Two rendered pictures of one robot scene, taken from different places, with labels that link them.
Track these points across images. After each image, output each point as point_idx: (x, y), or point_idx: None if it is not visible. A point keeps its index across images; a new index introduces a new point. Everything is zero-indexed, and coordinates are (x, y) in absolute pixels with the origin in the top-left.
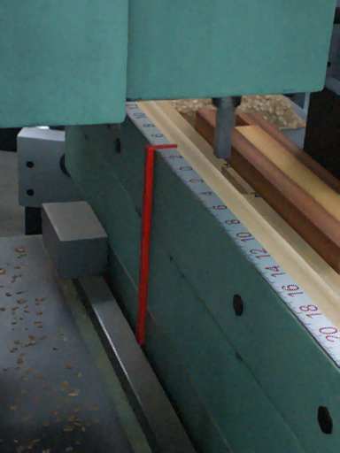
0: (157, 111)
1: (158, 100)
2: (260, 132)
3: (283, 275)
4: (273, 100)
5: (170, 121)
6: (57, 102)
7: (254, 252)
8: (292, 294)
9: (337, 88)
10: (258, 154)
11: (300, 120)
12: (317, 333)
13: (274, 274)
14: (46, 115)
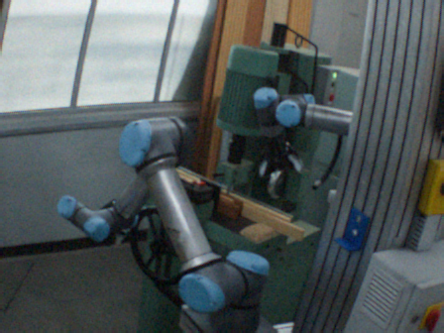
0: (250, 202)
1: (259, 211)
2: (228, 199)
3: (197, 175)
4: (248, 227)
5: (245, 200)
6: None
7: (203, 177)
8: (194, 173)
9: (215, 184)
10: (221, 192)
11: (241, 233)
12: (188, 170)
13: (198, 175)
14: None
